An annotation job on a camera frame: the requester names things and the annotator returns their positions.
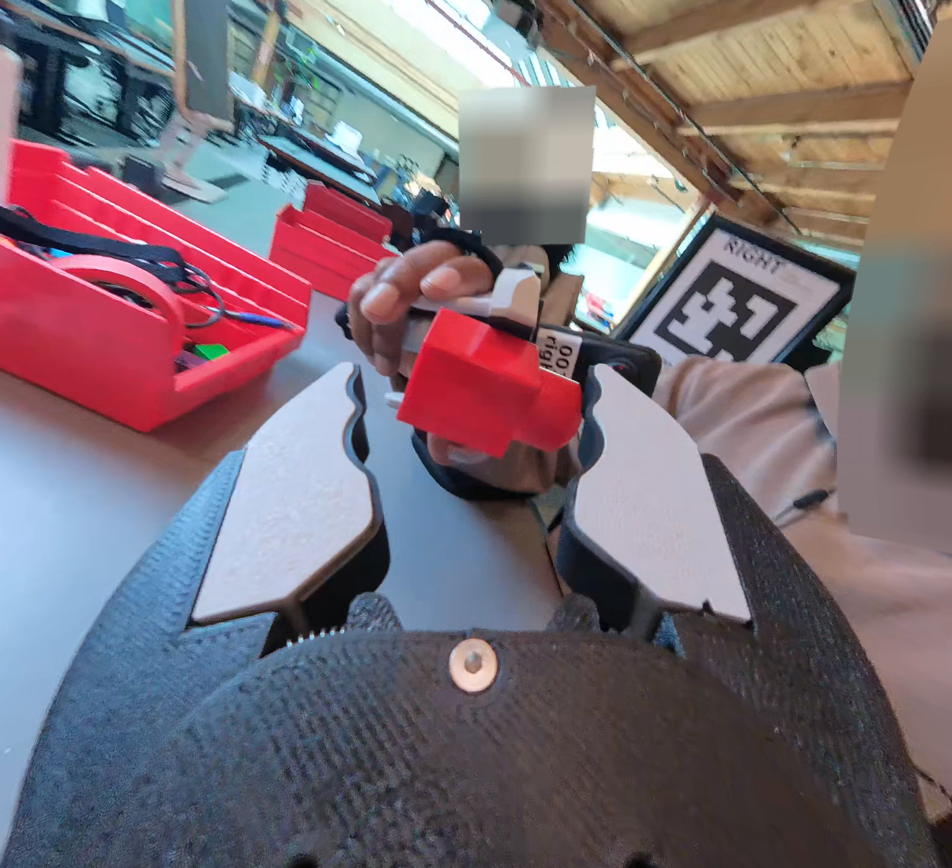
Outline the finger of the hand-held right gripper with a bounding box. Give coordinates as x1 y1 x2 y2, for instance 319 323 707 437
408 268 542 330
383 321 434 414

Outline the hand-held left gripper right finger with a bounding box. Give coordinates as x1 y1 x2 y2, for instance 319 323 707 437
555 364 754 644

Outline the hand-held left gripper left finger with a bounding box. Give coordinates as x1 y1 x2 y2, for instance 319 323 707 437
189 361 391 642

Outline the red plastic block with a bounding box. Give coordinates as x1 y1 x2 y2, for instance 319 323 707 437
396 308 585 460

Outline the person's right forearm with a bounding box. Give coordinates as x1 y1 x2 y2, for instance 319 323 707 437
654 355 827 512

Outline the person's right hand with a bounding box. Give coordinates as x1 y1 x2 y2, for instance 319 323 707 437
347 239 583 496

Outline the black desk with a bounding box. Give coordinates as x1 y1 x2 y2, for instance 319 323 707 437
256 132 382 203
0 0 179 140

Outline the large red plastic bin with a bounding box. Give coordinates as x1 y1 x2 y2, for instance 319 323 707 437
0 138 313 434

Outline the person's beige sweatshirt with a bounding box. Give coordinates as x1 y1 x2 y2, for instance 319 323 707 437
773 362 952 820

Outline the red tape roll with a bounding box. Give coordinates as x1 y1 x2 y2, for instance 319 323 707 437
51 254 187 356

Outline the grey ceiling mounted box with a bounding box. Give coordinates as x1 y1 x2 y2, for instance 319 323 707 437
491 0 542 47

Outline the black strap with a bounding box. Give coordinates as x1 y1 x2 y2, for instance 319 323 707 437
0 205 224 322

